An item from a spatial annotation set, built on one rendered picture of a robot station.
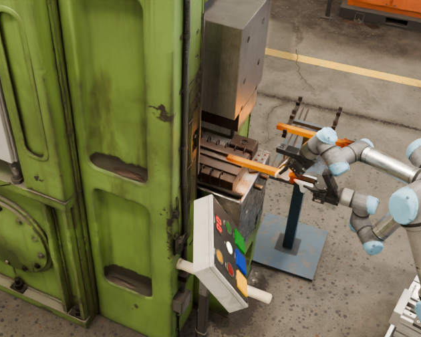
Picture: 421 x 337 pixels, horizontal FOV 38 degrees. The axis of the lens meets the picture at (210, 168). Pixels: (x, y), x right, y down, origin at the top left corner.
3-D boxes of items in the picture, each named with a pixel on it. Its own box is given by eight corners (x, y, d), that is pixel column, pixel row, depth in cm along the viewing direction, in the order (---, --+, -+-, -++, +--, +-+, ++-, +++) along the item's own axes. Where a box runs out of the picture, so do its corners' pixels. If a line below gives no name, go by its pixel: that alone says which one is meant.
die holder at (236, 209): (262, 214, 322) (270, 151, 292) (234, 265, 296) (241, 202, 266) (168, 180, 337) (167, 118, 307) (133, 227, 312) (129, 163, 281)
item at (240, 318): (286, 274, 352) (286, 273, 351) (249, 356, 313) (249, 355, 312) (224, 251, 363) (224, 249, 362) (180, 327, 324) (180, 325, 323)
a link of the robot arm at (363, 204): (372, 220, 256) (377, 206, 250) (347, 212, 259) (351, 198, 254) (376, 208, 262) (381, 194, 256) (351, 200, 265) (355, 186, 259)
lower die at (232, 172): (248, 166, 283) (250, 152, 278) (232, 193, 270) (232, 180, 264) (168, 139, 295) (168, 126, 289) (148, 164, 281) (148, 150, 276)
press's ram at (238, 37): (268, 71, 262) (280, -16, 234) (234, 120, 236) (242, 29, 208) (181, 45, 273) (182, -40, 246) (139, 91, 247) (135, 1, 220)
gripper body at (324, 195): (310, 200, 264) (337, 209, 261) (313, 186, 258) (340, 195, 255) (315, 189, 269) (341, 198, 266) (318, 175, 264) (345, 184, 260)
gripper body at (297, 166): (297, 179, 260) (314, 166, 251) (281, 166, 259) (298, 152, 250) (302, 168, 265) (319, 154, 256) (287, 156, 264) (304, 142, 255)
